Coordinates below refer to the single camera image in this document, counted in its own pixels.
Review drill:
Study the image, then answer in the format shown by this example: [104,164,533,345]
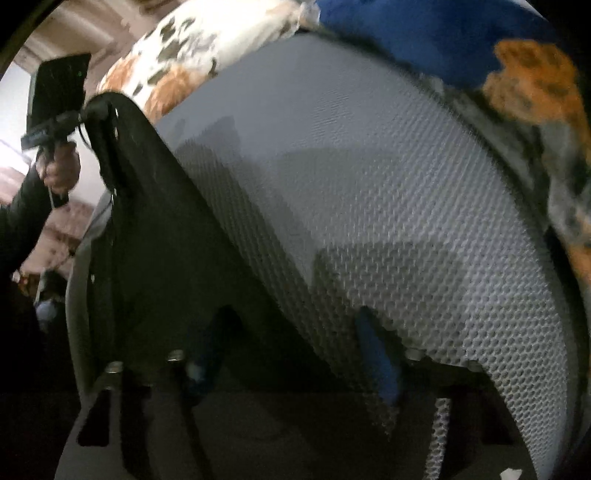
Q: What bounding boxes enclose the black denim pants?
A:
[79,93,390,479]

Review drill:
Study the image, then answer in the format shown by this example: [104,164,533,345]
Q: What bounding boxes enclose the white floral pillow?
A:
[96,0,318,124]

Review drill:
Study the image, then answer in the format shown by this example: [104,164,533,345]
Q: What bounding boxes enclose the left hand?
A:
[35,141,81,196]

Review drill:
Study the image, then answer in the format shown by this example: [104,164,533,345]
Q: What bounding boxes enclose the left forearm black sleeve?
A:
[1,167,51,255]

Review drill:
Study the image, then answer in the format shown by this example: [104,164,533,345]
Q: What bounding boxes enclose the blue orange floral blanket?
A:
[299,0,591,296]

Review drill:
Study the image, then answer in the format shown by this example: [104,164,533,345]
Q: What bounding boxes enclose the grey mesh mattress cover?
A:
[64,32,578,480]

